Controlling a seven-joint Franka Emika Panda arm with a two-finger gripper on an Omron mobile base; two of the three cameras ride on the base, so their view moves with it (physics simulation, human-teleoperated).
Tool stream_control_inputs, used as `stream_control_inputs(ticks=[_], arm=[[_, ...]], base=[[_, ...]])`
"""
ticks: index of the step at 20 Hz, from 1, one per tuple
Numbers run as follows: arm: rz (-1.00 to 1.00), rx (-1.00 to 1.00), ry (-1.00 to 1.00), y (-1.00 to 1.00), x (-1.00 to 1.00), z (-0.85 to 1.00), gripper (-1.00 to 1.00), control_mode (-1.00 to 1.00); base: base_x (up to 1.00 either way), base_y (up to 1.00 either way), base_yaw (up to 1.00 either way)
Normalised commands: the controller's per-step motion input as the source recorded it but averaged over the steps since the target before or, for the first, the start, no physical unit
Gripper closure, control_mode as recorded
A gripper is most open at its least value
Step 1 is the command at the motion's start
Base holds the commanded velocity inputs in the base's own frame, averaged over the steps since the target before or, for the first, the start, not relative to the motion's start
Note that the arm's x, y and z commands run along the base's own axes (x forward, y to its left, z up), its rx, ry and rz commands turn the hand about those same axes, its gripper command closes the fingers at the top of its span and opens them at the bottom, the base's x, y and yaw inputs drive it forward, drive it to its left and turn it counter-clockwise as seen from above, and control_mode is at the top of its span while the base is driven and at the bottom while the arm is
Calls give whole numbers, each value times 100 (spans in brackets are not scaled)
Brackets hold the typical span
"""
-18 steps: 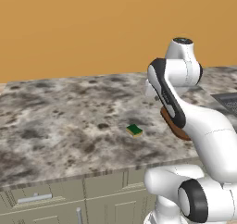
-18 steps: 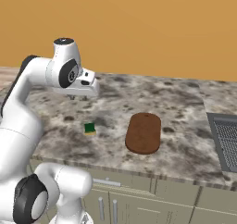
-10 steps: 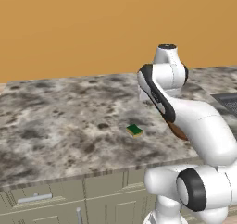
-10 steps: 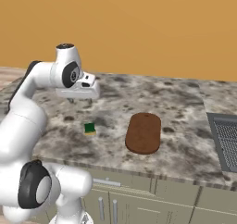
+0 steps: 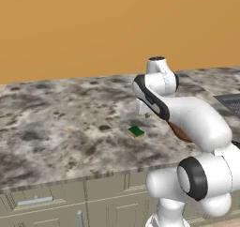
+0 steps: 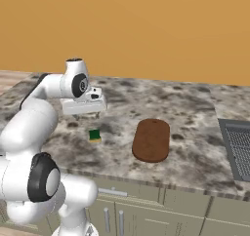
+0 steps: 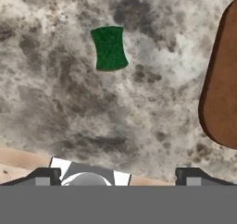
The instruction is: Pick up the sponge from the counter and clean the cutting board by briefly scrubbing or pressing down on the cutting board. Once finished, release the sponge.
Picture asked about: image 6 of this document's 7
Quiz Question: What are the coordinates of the beige drawer front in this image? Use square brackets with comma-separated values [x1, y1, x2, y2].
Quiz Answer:
[162, 187, 213, 209]
[208, 195, 250, 220]
[91, 177, 162, 205]

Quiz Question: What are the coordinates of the brown wooden cutting board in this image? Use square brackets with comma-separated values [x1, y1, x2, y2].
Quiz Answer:
[131, 118, 171, 164]

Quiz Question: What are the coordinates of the green and yellow sponge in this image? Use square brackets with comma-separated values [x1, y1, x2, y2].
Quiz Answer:
[89, 128, 103, 143]

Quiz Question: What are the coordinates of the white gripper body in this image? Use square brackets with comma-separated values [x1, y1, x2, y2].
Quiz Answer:
[61, 95, 108, 117]

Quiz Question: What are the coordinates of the silver drawer handle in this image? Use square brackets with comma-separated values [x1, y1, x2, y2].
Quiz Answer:
[98, 186, 129, 198]

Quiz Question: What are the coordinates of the grey sink basin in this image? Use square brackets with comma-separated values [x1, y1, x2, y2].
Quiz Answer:
[217, 118, 250, 182]

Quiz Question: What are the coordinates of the silver cupboard door handle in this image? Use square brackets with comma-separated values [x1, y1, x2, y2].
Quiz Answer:
[103, 207, 111, 234]
[118, 210, 126, 236]

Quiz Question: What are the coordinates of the beige cupboard door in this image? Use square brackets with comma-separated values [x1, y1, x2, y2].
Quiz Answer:
[86, 199, 117, 236]
[113, 200, 208, 236]
[199, 217, 250, 236]

